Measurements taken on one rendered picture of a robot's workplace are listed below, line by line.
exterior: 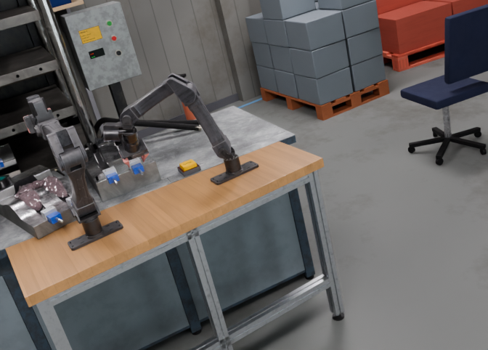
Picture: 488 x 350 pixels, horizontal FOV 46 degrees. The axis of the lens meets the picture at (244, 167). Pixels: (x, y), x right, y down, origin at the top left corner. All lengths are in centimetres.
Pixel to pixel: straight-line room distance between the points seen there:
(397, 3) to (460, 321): 432
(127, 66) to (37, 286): 156
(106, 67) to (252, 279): 136
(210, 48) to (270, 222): 342
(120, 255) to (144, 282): 61
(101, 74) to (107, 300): 124
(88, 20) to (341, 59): 251
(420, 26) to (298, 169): 398
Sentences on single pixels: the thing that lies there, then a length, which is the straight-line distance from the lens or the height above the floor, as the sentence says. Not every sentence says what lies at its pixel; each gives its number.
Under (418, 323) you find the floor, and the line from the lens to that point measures 266.
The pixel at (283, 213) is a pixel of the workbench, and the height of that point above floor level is 42.
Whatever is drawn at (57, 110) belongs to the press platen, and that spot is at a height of 104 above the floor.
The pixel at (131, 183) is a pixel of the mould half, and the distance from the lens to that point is 244.
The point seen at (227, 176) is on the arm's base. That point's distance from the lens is 230.
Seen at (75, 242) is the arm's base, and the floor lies 81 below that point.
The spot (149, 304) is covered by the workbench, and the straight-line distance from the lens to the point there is 268.
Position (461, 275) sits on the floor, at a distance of 291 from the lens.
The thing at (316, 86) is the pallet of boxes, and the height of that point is 31.
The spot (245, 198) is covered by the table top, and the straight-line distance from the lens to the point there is 215.
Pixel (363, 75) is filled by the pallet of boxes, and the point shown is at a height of 25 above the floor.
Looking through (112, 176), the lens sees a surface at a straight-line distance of 238.
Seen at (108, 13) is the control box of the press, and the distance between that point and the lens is 319.
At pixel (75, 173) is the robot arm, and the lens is 198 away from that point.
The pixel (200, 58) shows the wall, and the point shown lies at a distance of 586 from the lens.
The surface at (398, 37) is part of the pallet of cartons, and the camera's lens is 593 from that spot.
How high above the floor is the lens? 173
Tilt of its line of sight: 23 degrees down
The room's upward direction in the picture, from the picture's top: 14 degrees counter-clockwise
